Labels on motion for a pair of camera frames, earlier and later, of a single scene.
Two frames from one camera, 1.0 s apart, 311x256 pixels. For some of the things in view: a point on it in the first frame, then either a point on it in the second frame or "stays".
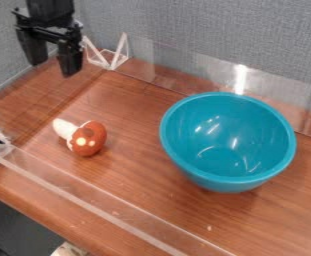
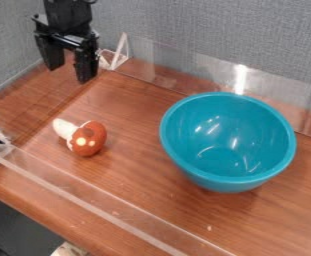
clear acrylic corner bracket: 104,58 stays
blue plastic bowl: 230,140 stays
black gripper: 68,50 → 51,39
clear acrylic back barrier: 278,65 stays
